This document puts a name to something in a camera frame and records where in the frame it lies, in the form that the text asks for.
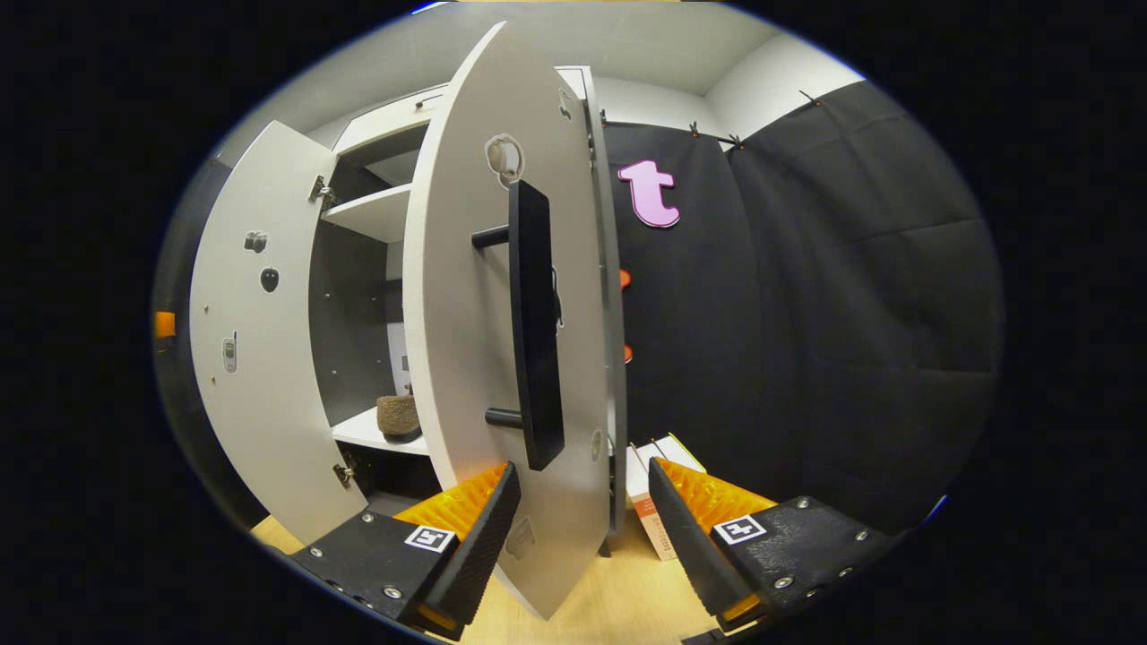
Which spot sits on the black backdrop cloth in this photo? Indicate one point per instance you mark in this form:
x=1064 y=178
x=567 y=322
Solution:
x=806 y=313

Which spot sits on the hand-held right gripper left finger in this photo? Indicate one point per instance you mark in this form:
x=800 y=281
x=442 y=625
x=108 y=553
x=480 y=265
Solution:
x=475 y=555

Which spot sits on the white shoe cabinet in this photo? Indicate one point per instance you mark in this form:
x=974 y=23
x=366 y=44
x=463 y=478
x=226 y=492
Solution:
x=345 y=340

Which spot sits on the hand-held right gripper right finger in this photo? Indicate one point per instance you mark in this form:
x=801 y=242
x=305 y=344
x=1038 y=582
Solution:
x=690 y=546

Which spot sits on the brown fuzzy shoe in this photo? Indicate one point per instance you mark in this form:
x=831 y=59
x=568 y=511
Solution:
x=399 y=417

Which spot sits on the white shoe cabinet door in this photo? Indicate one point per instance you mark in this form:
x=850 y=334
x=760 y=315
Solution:
x=251 y=403
x=457 y=313

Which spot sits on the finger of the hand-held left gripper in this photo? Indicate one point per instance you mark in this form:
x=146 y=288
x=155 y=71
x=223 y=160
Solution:
x=164 y=324

